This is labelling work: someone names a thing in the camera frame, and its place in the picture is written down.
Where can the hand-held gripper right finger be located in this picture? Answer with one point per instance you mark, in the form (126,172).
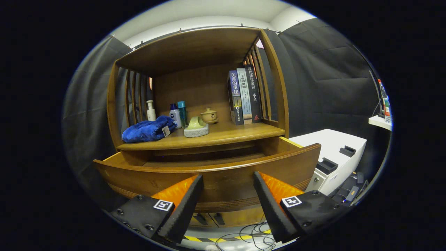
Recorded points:
(273,212)

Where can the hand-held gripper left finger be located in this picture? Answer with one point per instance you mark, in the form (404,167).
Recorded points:
(183,212)

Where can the wooden drawer with black knob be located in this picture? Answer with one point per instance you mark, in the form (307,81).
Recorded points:
(226,184)

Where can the wooden cabinet door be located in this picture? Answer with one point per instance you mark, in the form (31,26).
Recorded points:
(240,218)

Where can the wooden countertop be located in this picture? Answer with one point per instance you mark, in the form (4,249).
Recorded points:
(237,130)

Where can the wooden cabinet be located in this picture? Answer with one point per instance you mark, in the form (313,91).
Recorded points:
(195,87)

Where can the white box unit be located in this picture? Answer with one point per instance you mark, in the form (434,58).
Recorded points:
(320,139)

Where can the blue towel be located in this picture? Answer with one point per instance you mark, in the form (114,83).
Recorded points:
(146,130)

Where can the white bottle with blue cap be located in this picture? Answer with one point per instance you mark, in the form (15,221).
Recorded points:
(175,116)

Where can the clear teal bottle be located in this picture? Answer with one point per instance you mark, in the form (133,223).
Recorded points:
(182,113)

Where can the beige lidded teacup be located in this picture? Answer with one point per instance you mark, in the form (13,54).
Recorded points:
(209,116)

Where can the white pump bottle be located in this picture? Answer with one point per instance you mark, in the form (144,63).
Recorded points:
(151,113)

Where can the book with pale spine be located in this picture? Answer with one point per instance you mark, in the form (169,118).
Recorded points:
(245,97)

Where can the book with black spine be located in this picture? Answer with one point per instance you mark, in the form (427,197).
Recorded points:
(253,94)

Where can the book with blue spine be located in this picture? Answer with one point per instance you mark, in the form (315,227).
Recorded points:
(236,97)

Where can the white side shelf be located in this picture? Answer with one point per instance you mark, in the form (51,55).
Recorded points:
(378,122)

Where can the water bottle with green label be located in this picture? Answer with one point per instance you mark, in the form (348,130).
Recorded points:
(387,109)

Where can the water bottle with red label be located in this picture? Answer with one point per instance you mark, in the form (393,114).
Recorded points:
(382,94)

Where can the black plastic bracket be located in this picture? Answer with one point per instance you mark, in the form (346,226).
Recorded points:
(326,166)
(347,151)

